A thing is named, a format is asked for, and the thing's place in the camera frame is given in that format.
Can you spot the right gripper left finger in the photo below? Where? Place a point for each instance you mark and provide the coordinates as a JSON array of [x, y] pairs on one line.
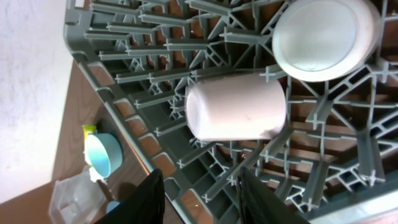
[[146, 205]]

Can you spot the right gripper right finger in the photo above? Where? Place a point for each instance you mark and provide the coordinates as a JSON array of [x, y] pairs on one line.
[[258, 204]]

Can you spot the light blue small bowl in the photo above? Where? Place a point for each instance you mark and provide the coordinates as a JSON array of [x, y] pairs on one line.
[[105, 153]]

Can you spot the pink white cup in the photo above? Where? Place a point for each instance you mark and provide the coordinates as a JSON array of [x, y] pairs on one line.
[[244, 107]]

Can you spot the white green cup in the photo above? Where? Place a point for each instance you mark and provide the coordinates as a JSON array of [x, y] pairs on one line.
[[321, 40]]

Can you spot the brown serving tray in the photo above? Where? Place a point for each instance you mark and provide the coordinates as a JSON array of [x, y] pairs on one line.
[[125, 180]]

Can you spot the dark blue plate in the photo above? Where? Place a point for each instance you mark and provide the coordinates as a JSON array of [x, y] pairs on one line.
[[111, 205]]

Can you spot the grey dishwasher rack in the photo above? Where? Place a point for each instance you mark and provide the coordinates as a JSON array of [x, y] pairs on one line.
[[336, 164]]

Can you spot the clear plastic bin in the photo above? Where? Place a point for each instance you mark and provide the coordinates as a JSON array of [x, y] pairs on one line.
[[75, 200]]

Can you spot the crumpled white green wrapper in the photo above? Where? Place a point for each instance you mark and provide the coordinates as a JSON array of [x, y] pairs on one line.
[[90, 130]]

